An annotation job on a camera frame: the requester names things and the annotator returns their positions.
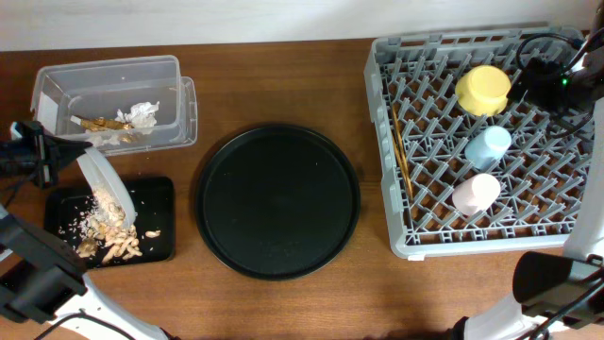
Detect yellow plastic bowl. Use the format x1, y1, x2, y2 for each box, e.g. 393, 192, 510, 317
455, 65, 512, 116

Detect gold foil wrapper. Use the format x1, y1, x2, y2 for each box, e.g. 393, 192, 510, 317
70, 115, 132, 132

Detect grey plate with food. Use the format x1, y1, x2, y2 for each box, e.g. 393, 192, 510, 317
77, 146, 136, 230

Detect light blue plastic cup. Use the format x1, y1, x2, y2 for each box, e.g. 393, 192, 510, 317
464, 126, 512, 170

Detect food scraps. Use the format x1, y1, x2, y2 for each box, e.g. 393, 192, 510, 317
58, 186, 161, 264

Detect white tissue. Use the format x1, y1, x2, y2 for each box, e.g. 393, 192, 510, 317
115, 102, 159, 128

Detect pink plastic cup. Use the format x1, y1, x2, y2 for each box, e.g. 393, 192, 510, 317
452, 174, 501, 216

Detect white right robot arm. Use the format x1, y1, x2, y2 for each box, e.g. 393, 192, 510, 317
446, 26, 603, 339

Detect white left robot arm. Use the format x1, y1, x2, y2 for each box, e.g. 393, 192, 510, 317
1, 121, 171, 339

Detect clear plastic waste bin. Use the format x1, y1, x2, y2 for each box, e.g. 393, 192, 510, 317
30, 55, 198, 157

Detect grey plastic dishwasher rack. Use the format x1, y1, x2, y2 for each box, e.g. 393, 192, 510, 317
364, 27, 603, 261

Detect black rectangular bin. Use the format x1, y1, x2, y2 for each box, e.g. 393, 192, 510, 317
43, 177, 176, 269

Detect round black serving tray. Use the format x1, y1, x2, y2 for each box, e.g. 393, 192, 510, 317
193, 125, 361, 281

